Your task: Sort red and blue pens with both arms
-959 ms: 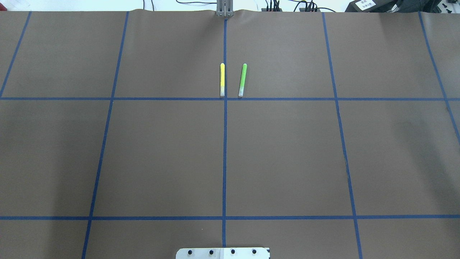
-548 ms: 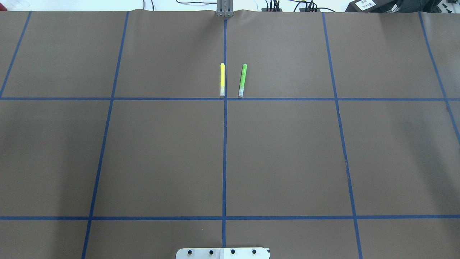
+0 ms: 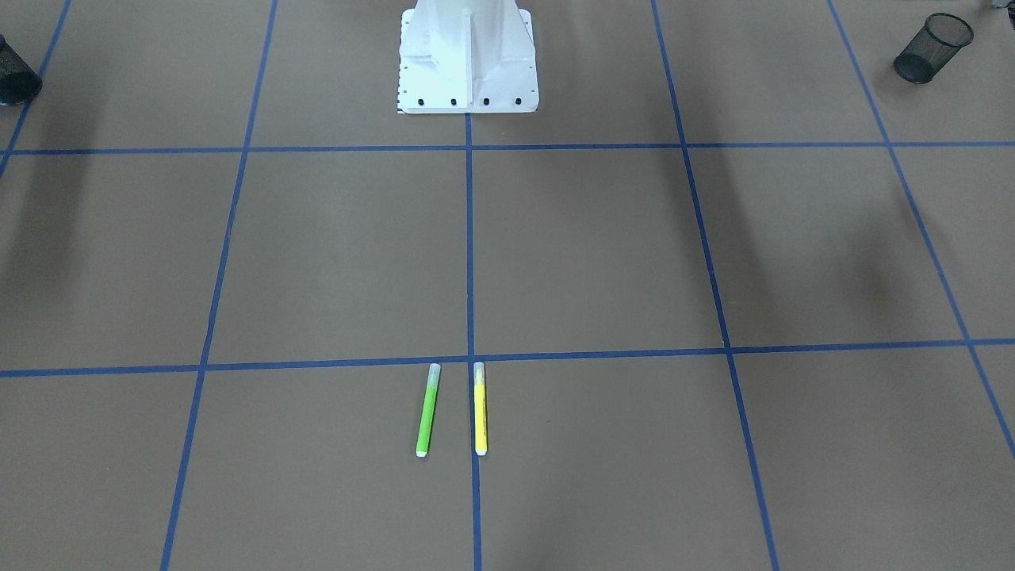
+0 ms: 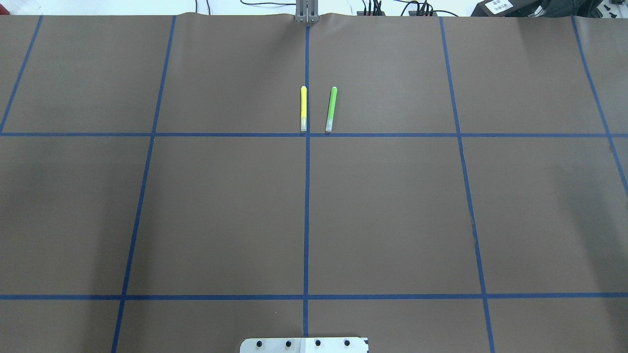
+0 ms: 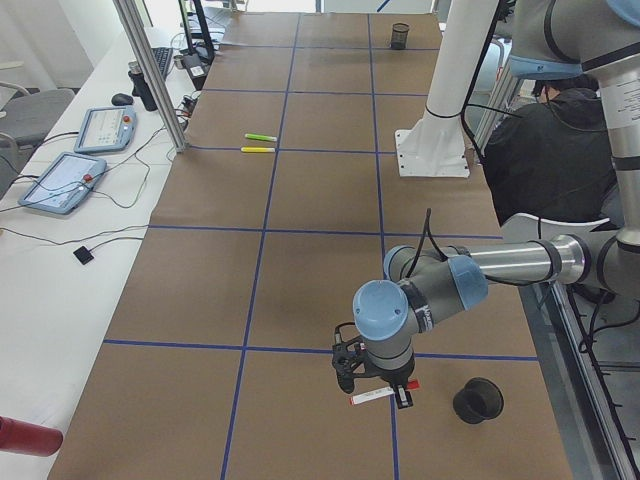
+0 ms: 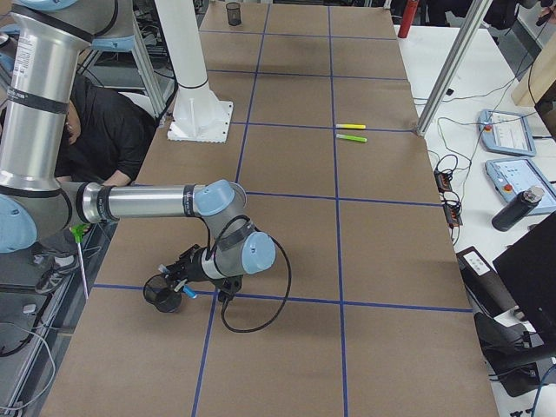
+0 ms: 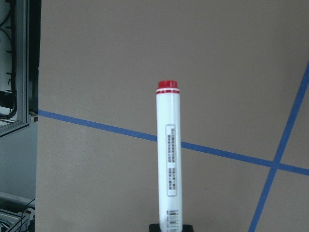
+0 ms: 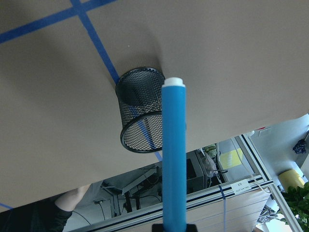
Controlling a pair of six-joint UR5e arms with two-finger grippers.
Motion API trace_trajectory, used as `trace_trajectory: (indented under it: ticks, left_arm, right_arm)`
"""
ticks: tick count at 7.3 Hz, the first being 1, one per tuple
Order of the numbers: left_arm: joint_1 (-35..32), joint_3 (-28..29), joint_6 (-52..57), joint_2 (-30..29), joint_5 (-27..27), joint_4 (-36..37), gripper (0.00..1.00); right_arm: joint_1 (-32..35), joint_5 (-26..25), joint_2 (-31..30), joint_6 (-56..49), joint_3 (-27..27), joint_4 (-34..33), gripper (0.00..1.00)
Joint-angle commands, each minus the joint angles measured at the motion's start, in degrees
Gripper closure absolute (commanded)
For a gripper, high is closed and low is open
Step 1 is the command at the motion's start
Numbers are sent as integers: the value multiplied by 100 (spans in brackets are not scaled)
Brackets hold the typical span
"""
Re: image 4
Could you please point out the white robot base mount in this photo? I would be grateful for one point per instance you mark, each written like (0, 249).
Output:
(305, 345)

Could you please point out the yellow marker pen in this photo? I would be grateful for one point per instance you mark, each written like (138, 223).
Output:
(303, 108)

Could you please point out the green marker pen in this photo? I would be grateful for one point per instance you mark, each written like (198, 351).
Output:
(331, 111)

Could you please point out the black usb hub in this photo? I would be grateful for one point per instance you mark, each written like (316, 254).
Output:
(421, 8)

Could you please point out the aluminium frame post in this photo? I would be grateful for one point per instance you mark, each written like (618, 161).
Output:
(306, 11)

